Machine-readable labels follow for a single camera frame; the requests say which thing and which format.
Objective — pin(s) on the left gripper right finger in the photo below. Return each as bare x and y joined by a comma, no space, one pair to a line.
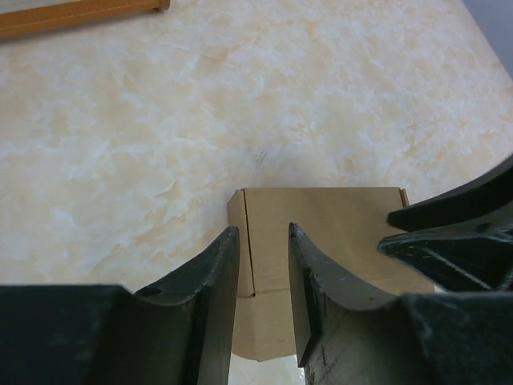
346,330

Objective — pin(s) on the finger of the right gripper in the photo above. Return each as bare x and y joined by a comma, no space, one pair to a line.
457,259
481,196

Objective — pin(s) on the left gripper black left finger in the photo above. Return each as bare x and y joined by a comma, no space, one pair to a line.
187,317

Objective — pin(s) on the brown cardboard box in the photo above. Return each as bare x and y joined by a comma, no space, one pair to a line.
344,223

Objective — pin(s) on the wooden shelf rack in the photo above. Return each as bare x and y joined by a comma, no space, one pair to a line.
19,18

